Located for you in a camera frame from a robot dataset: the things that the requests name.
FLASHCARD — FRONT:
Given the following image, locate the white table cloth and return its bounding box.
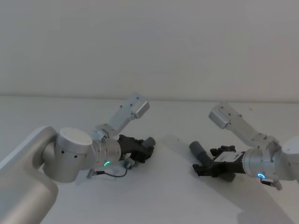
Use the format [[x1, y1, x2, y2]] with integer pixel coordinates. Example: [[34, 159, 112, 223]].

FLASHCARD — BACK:
[[0, 95, 299, 224]]

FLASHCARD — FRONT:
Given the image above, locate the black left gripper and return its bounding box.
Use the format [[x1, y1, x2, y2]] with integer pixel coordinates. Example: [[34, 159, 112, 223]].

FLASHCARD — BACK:
[[117, 134, 155, 164]]

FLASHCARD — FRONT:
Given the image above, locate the thin dark left gripper cable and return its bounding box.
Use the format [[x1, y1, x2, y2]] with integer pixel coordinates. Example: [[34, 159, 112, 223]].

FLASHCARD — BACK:
[[86, 153, 134, 180]]

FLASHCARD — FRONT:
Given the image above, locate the long dark grey cylinder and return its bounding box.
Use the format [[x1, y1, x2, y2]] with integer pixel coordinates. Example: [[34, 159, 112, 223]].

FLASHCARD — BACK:
[[189, 140, 236, 183]]

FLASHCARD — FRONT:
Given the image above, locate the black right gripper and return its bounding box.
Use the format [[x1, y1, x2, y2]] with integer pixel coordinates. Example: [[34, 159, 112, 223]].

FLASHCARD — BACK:
[[192, 145, 246, 177]]

